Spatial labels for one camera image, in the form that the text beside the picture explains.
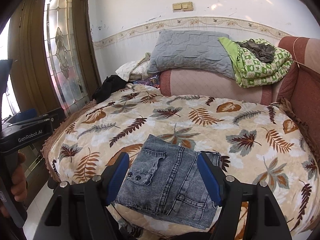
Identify blue denim pants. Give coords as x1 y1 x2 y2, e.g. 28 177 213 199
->
115 135 217 230

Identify person's left hand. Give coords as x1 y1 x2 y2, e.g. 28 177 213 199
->
11 152 27 202

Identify brown wooden glass door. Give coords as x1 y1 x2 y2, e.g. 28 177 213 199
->
7 0 102 205

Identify black cloth pile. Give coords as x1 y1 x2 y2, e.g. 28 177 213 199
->
92 75 128 104

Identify leaf print blanket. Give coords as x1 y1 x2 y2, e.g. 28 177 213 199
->
42 84 319 239

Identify white floral pillow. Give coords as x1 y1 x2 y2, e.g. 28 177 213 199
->
116 53 151 81

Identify pink red sofa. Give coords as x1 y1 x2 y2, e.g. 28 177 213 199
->
160 36 319 161

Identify green patterned folded quilt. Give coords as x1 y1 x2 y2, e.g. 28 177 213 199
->
219 37 293 88

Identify dark olive crumpled garment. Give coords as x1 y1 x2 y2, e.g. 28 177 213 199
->
236 39 276 63

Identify grey quilted pillow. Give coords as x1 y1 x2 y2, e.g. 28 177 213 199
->
148 30 235 79

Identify beige wall switch panel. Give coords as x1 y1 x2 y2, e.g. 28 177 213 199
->
172 2 194 12

